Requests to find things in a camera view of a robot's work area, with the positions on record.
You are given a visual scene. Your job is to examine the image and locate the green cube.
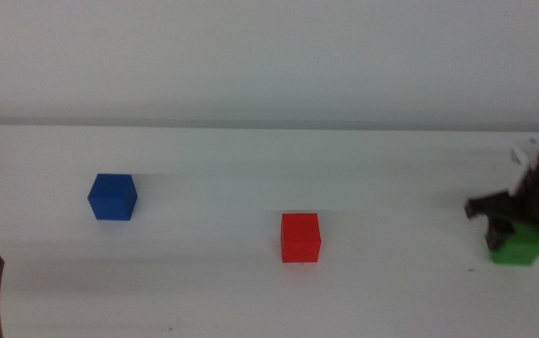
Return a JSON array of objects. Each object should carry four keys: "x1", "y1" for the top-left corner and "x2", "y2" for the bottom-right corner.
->
[{"x1": 488, "y1": 222, "x2": 539, "y2": 267}]

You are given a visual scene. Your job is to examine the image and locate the blue cube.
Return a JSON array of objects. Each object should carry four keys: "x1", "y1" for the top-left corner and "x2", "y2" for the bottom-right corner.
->
[{"x1": 86, "y1": 173, "x2": 139, "y2": 222}]

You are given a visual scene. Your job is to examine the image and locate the red cube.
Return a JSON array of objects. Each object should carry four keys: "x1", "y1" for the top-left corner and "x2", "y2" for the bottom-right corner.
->
[{"x1": 280, "y1": 212, "x2": 322, "y2": 264}]

